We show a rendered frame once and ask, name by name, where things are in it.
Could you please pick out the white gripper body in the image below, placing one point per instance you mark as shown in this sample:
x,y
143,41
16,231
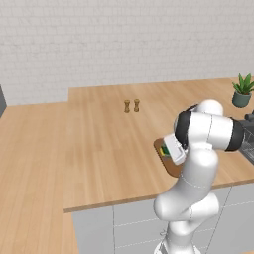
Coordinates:
x,y
175,147

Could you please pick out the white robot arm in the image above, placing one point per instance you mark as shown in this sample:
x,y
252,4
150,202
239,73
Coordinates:
x,y
198,172

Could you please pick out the yellow and green sponge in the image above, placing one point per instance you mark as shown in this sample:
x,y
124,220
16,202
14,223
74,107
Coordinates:
x,y
163,150

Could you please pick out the brown wooden cutting board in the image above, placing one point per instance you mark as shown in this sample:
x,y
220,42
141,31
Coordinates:
x,y
172,167

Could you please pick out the wooden shaker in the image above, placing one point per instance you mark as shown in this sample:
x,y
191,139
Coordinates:
x,y
136,105
126,106

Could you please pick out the grey drawer front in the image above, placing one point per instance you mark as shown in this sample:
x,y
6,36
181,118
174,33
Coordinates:
x,y
135,249
238,228
139,234
135,211
243,193

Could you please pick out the dark tap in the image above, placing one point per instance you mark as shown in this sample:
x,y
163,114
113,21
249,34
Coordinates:
x,y
249,116

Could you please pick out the green plant in grey pot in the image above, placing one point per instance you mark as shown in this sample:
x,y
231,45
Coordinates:
x,y
242,92

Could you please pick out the grey cupboard door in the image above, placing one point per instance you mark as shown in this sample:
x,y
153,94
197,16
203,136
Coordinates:
x,y
94,231

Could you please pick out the dark grey appliance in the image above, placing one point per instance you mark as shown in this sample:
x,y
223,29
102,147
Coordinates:
x,y
2,101

